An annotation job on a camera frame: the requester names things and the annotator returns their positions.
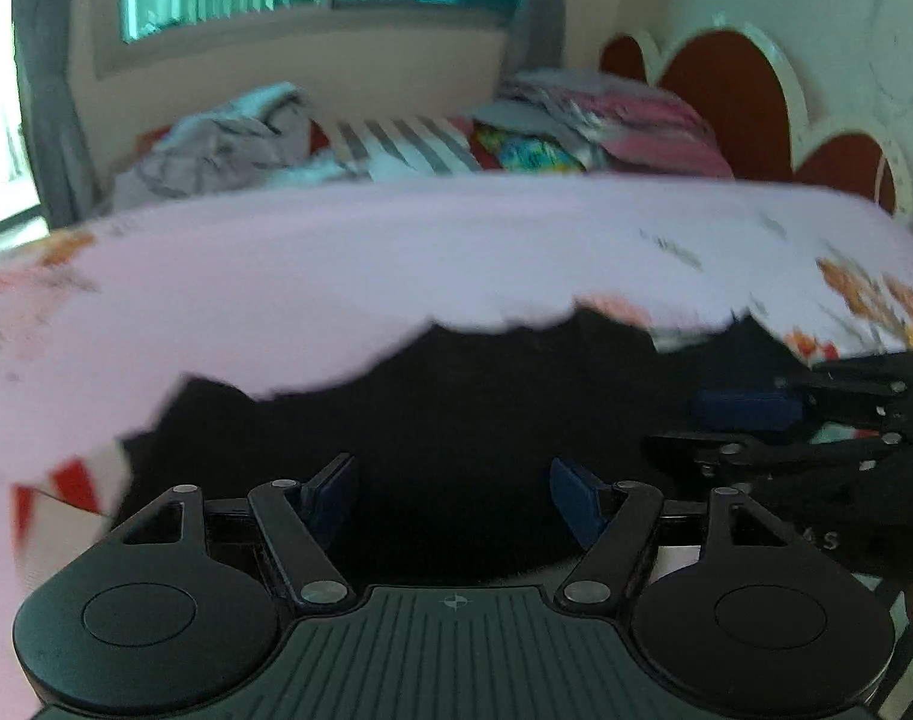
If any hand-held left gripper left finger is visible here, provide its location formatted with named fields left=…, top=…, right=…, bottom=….
left=107, top=454, right=360, bottom=608

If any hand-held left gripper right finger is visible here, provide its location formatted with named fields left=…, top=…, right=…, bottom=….
left=550, top=457, right=803, bottom=607

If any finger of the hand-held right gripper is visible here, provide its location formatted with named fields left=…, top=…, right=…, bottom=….
left=644, top=431, right=911, bottom=482
left=691, top=349, right=913, bottom=430

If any striped knit sweater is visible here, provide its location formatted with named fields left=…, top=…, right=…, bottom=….
left=10, top=306, right=913, bottom=720

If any stack of folded pink clothes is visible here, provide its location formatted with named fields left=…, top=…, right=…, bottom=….
left=494, top=67, right=735, bottom=179

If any grey crumpled clothes pile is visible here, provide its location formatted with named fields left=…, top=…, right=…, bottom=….
left=115, top=82, right=319, bottom=205

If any pink floral bed sheet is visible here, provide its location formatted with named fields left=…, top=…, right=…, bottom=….
left=0, top=172, right=913, bottom=720

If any red and white headboard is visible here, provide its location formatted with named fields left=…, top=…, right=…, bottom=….
left=599, top=22, right=913, bottom=220

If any colourful printed cloth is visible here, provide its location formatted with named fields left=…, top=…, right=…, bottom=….
left=473, top=124, right=587, bottom=175

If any grey striped cloth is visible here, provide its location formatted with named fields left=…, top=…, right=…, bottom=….
left=329, top=116, right=482, bottom=182

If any grey curtain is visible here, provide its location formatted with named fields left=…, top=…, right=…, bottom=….
left=505, top=0, right=581, bottom=83
left=10, top=0, right=101, bottom=230

